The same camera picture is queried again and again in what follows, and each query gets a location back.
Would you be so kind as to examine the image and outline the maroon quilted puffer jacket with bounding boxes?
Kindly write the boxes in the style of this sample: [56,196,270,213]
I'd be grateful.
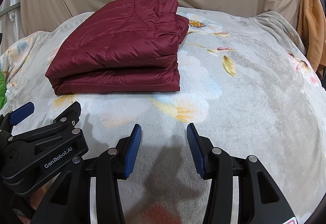
[45,0,189,95]

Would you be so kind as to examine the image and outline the person's left hand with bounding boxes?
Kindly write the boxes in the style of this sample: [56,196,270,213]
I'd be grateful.
[15,181,52,224]

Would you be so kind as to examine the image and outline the green cloth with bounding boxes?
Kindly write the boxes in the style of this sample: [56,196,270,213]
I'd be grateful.
[0,72,7,109]

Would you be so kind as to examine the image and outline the silver satin fabric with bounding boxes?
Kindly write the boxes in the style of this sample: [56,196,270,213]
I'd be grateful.
[1,0,25,54]

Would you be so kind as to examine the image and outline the white floral fleece blanket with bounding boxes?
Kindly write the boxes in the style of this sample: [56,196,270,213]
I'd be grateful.
[1,8,325,223]

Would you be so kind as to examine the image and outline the orange-brown hanging garment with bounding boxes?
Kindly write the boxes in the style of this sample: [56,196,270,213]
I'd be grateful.
[297,0,325,75]

